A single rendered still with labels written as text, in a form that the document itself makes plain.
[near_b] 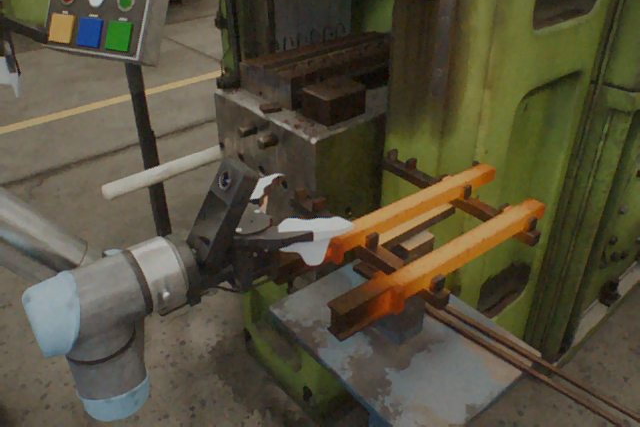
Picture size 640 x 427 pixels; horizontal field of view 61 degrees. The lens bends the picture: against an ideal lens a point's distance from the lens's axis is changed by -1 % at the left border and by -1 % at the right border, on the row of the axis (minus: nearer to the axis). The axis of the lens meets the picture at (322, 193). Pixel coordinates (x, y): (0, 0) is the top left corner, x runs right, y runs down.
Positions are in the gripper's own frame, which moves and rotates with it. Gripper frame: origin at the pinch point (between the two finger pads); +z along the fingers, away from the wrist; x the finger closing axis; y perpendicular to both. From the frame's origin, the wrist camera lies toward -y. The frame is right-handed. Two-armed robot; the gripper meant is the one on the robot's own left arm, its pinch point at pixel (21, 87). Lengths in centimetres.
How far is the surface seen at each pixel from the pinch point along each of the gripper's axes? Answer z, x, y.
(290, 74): -6, 36, -55
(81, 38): -5.9, -15.7, -16.4
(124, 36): -7.6, -5.6, -26.4
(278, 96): 0, 34, -53
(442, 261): -2, 100, -49
